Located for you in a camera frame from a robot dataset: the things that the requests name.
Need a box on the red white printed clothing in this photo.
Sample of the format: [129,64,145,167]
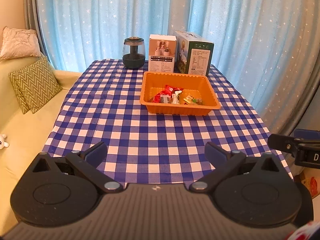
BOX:
[284,220,320,240]

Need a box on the white plush toy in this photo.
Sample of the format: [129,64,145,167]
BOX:
[0,133,10,150]

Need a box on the green carton box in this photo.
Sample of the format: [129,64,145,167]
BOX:
[174,30,215,77]

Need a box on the pale yellow sofa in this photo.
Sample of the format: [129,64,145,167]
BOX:
[0,52,84,198]

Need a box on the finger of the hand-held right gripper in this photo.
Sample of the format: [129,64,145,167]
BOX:
[268,133,310,153]
[293,129,320,139]

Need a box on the cardboard box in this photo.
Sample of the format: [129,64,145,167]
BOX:
[298,166,320,202]

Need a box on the green zigzag pillow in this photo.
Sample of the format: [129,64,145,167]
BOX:
[9,71,32,115]
[14,57,63,115]

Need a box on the blue star curtain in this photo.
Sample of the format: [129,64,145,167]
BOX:
[35,0,318,120]

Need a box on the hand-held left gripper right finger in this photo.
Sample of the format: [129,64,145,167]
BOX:
[188,142,288,194]

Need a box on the orange plastic tray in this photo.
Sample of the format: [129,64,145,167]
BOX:
[139,71,222,116]

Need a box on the beige pillow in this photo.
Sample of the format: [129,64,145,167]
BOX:
[0,26,42,60]

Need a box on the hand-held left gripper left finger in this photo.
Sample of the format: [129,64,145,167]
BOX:
[24,141,125,194]

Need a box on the blue checkered tablecloth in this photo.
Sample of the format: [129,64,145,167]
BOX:
[41,59,295,183]

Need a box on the dark glass humidifier jar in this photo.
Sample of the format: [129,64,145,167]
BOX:
[122,37,146,69]

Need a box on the white carton box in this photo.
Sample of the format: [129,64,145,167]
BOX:
[148,34,178,73]

